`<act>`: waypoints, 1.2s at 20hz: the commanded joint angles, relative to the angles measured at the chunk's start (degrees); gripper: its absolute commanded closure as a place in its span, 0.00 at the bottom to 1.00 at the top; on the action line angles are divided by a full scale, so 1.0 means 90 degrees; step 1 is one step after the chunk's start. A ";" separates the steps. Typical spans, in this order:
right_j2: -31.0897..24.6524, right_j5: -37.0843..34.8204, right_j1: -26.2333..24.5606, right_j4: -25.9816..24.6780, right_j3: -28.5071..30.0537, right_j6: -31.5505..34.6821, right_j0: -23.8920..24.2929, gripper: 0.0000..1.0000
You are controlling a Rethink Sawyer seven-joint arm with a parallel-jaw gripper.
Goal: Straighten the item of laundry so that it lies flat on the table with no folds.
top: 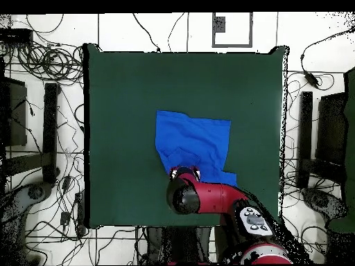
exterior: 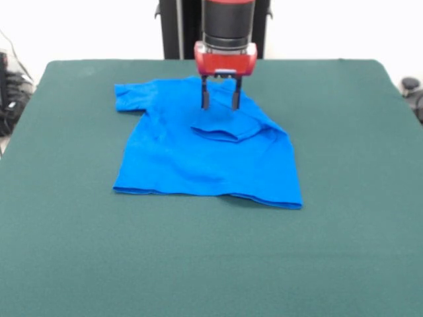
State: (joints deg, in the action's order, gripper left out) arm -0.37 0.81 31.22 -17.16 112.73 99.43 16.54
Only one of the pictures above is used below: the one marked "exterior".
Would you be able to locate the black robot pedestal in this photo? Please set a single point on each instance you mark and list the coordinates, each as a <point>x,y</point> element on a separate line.
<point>178,29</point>

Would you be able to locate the dark green table cloth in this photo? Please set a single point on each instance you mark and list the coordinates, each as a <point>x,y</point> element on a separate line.
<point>264,257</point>

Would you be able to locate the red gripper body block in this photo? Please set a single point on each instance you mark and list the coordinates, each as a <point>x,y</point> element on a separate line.
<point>226,64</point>

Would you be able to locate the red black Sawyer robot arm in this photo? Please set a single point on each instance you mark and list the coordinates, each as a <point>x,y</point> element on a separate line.
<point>228,23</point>

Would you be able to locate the blue shirt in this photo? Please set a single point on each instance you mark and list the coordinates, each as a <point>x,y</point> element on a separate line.
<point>205,158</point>

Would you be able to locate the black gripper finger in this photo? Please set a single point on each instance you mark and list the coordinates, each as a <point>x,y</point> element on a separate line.
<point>236,94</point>
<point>205,92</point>

